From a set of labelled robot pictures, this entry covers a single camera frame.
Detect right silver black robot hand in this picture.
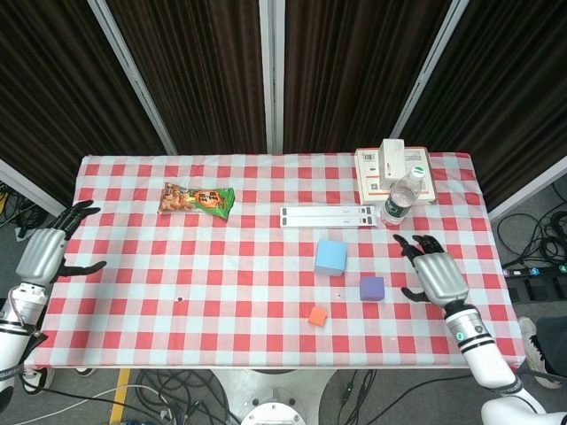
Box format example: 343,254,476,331
392,233,470,309

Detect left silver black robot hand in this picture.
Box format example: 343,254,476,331
15,199,108,288

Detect purple foam cube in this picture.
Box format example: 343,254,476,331
359,276,385,303

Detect clear plastic water bottle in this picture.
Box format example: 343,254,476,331
379,165,427,228

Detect large blue foam cube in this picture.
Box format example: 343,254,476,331
314,239,349,276

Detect white sneaker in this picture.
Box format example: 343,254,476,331
21,366,55,394
517,315,553,377

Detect large white orange box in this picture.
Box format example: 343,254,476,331
354,146,439,205

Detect small white carton box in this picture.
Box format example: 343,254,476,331
378,138,408,189

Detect person leg dark trousers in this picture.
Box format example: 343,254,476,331
533,316,567,390

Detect long flat white device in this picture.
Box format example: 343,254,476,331
279,205,378,229

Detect green orange snack bag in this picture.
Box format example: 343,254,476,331
158,182,236,221

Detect dark brown curtain panel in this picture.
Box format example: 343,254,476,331
400,0,567,212
283,0,453,155
0,0,167,209
105,0,269,155

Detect red white checkered tablecloth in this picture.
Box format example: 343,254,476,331
24,152,526,369

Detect black floor cable bundle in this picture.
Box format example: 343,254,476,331
132,369,240,425
0,181,50,240
495,181,567,267

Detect white partition frame rail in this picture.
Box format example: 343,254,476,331
0,158,67,217
486,154,567,222

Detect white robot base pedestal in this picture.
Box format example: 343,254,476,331
211,367,338,425

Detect white partition frame post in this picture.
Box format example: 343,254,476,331
259,0,286,155
389,0,470,139
87,0,178,155

